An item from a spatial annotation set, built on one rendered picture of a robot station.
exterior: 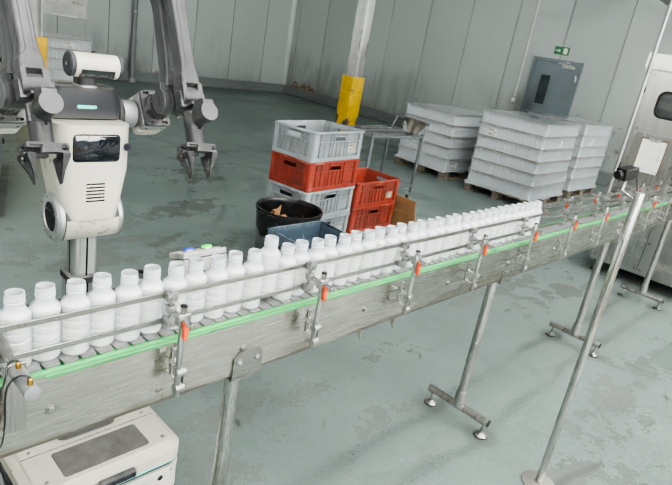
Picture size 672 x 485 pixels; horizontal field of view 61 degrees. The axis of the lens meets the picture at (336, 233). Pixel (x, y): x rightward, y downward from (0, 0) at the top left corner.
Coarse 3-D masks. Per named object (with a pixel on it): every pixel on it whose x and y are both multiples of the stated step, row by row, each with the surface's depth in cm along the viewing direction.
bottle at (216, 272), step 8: (216, 256) 146; (224, 256) 146; (216, 264) 144; (224, 264) 145; (208, 272) 145; (216, 272) 144; (224, 272) 145; (208, 280) 144; (216, 280) 144; (208, 288) 145; (216, 288) 145; (224, 288) 146; (208, 296) 145; (216, 296) 145; (224, 296) 147; (208, 304) 146; (216, 304) 146; (208, 312) 147; (216, 312) 147
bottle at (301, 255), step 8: (296, 240) 166; (304, 240) 168; (296, 248) 166; (304, 248) 165; (296, 256) 165; (304, 256) 166; (296, 264) 166; (296, 272) 166; (304, 272) 167; (296, 280) 167; (304, 280) 168
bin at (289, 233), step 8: (296, 224) 249; (304, 224) 252; (312, 224) 256; (320, 224) 260; (328, 224) 256; (272, 232) 236; (280, 232) 243; (288, 232) 247; (296, 232) 250; (304, 232) 254; (312, 232) 258; (320, 232) 260; (328, 232) 257; (336, 232) 253; (344, 232) 250; (280, 240) 233; (288, 240) 229; (392, 320) 230; (360, 336) 215
